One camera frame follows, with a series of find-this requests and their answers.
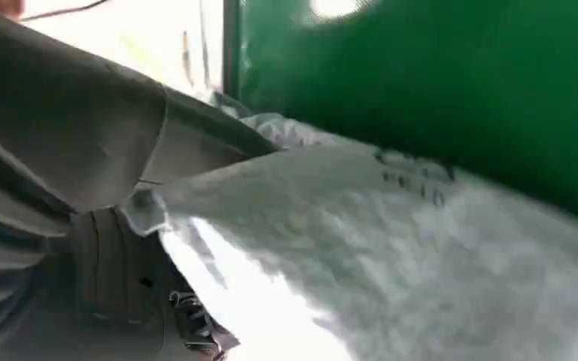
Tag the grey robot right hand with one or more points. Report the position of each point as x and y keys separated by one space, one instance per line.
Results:
x=84 y=124

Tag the green plastic crate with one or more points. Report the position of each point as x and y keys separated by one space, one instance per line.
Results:
x=418 y=74

